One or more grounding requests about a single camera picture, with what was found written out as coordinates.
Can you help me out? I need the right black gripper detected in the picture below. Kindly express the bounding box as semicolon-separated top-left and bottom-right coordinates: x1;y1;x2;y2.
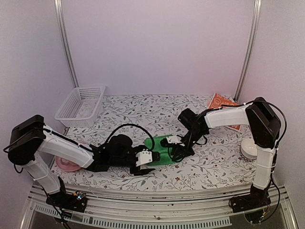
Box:
171;128;206;162

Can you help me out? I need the green microfiber towel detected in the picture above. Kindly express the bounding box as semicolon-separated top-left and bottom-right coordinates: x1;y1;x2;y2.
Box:
144;135;177;166

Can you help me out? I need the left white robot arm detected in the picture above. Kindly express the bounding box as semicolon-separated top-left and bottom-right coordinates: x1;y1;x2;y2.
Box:
3;115;161;207

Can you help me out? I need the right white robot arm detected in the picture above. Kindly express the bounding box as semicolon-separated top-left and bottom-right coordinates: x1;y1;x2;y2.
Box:
174;97;283;208

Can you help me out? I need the orange rabbit pattern towel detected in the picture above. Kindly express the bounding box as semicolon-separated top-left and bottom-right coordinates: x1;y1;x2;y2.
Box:
206;92;243;132

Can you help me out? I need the pink saucer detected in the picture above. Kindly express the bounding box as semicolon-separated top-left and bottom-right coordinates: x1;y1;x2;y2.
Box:
55;140;90;172

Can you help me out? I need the white plastic mesh basket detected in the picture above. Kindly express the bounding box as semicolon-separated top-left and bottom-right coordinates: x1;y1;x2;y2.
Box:
54;85;106;127

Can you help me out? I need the white ceramic bowl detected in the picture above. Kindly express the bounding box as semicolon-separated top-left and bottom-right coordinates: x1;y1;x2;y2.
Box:
240;138;257;160

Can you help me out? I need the right black camera cable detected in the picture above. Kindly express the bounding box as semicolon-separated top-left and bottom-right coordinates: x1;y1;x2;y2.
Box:
168;112;208;163

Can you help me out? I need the black camera cable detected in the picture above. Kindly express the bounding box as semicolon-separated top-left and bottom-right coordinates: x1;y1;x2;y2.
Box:
168;112;208;163
103;123;155;153

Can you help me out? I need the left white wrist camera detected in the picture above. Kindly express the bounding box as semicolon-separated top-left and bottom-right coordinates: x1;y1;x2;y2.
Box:
135;150;161;167

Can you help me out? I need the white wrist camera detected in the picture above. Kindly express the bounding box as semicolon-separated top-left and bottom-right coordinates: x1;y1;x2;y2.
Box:
160;135;185;147
135;150;161;167

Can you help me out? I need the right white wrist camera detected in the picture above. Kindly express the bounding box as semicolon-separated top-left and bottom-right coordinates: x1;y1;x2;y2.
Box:
160;135;185;147

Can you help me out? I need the left black camera cable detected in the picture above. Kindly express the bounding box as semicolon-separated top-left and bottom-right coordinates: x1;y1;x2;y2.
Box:
103;123;155;153

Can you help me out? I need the aluminium front rail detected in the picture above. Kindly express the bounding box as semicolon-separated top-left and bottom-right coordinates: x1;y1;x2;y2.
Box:
20;185;300;229

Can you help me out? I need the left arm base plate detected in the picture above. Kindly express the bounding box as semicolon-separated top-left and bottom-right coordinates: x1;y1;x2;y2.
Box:
46;191;88;213

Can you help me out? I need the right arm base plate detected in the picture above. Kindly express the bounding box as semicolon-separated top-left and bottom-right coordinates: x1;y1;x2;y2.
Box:
228;194;271;213

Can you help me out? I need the right aluminium frame post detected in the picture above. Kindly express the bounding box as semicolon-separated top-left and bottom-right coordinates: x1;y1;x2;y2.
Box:
234;0;262;102

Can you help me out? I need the aluminium frame post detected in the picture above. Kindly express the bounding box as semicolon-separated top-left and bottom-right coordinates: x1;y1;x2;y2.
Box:
234;0;262;102
54;0;79;88

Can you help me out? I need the left aluminium frame post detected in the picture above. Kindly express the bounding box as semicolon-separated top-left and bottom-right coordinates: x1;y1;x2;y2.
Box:
54;0;79;88

